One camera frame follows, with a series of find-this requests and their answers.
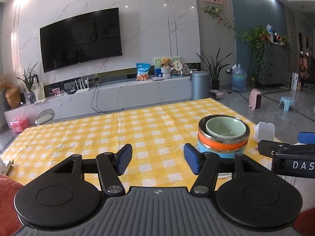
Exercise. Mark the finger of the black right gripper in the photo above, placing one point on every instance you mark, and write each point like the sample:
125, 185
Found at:
306, 137

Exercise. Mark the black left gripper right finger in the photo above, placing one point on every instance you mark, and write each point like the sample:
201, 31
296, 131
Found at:
205, 165

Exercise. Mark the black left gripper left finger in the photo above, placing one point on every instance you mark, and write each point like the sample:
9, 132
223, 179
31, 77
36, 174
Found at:
110, 167

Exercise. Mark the blue steel bowl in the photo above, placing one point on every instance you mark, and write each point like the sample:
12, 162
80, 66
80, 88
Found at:
228, 154

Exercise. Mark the orange steel bowl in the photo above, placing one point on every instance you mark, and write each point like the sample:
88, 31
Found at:
216, 143

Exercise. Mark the green ceramic bowl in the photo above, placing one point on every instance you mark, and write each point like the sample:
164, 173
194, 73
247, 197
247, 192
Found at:
225, 128

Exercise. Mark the light blue plastic stool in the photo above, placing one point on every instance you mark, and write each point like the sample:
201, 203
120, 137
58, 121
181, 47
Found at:
287, 102

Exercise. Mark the yellow checkered tablecloth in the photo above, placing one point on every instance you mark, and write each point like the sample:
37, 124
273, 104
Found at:
157, 135

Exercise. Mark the white marble tv cabinet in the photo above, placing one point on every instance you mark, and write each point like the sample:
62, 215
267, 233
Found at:
108, 98

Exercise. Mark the dark grey drawer cabinet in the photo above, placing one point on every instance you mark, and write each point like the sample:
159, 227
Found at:
277, 65

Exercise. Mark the white wifi router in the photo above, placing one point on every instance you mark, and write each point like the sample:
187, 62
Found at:
82, 87

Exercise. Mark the grey metal trash can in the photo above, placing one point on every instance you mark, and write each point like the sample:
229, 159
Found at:
200, 85

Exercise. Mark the blue water jug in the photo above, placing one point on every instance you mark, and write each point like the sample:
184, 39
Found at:
238, 79

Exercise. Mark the tall green floor plant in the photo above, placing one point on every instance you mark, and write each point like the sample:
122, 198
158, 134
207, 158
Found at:
214, 66

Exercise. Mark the pink storage box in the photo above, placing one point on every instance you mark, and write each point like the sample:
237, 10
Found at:
19, 124

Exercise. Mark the blue snack bag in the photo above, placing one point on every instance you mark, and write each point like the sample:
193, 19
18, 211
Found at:
142, 71

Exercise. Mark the teddy bear toy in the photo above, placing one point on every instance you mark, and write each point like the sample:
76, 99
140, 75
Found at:
166, 68

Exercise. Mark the orange round vase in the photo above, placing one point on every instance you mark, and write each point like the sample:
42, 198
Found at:
13, 97

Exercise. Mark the potted plant blue vase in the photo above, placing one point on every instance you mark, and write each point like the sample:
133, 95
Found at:
28, 79

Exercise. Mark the white picture frame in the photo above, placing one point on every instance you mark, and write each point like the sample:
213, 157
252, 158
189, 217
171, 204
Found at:
38, 89

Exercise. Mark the black wall television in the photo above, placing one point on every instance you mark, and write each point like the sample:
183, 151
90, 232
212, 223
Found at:
79, 39

